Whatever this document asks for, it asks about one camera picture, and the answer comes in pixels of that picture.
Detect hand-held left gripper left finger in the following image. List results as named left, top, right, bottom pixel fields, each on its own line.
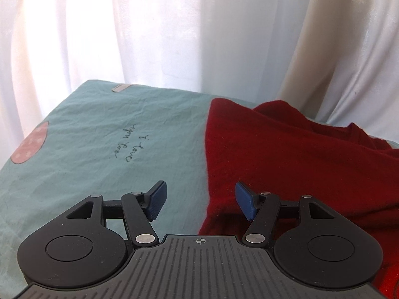
left=66, top=180, right=168, bottom=247

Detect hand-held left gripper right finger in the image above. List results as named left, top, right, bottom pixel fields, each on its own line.
left=235, top=181, right=334, bottom=246

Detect red knit sweater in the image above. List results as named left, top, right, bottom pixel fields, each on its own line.
left=197, top=97, right=399, bottom=299

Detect teal printed bed sheet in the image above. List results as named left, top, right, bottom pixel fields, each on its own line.
left=0, top=79, right=399, bottom=299

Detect white sheer curtain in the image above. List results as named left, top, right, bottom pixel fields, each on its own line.
left=0, top=0, right=315, bottom=162

